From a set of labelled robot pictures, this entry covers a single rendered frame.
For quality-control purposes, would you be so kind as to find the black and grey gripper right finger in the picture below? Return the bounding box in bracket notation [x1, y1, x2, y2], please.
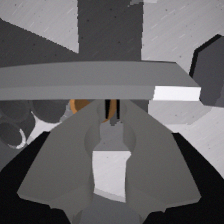
[116, 99, 224, 224]

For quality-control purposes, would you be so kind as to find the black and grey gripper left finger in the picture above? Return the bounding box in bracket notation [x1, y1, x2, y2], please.
[0, 99, 110, 224]

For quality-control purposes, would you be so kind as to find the bronze bushing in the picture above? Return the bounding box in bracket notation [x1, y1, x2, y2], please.
[70, 99, 116, 123]

